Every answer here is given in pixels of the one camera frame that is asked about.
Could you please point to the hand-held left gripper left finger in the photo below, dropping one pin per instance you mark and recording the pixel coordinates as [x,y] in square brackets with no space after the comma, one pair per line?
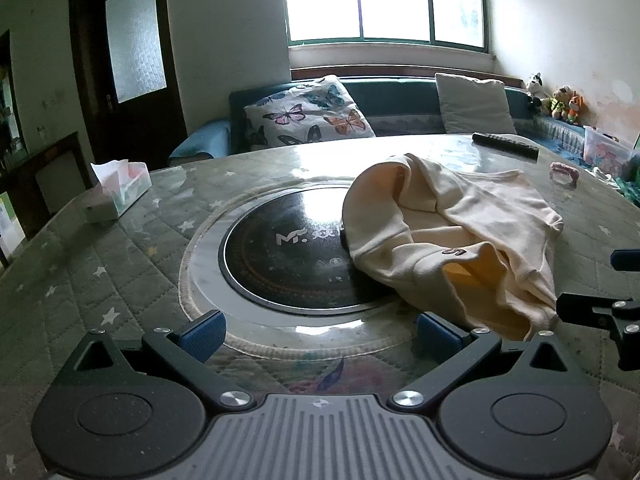
[202,336]

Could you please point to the orange plush toy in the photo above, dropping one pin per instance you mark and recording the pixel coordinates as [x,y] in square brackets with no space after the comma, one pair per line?
[575,107]

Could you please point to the black remote control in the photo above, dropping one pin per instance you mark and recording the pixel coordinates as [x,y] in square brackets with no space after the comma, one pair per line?
[505,144]

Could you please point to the clear plastic storage box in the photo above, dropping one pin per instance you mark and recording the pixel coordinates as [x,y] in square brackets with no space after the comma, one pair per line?
[605,152]

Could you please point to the dark wooden door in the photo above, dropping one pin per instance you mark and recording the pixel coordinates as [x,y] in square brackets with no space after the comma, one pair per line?
[90,85]

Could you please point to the blue sofa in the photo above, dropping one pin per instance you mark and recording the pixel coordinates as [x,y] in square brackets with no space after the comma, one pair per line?
[400,97]

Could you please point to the white tissue box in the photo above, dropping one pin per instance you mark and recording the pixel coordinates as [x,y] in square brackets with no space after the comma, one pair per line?
[125,195]

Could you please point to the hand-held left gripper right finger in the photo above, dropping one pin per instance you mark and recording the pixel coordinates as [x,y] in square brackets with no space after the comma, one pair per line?
[440,335]

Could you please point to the plain white pillow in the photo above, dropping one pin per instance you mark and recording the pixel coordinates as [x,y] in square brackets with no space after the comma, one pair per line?
[475,105]

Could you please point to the white carton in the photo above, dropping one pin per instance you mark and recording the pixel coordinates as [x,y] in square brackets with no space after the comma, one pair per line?
[10,230]

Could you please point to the cream garment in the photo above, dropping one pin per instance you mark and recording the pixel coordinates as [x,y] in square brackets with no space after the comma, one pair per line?
[425,230]

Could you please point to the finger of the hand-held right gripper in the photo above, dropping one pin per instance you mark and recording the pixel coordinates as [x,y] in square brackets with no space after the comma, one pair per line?
[580,307]
[626,260]

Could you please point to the yellow green plush toy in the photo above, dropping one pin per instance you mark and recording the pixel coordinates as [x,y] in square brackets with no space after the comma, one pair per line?
[560,102]

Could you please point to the black round induction cooktop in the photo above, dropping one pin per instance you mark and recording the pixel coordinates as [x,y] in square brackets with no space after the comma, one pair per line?
[280,270]

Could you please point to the butterfly print pillow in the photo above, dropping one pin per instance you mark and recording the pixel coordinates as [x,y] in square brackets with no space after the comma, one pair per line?
[310,115]

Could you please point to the green framed window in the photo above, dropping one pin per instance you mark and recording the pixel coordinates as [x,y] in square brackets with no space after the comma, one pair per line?
[390,0]

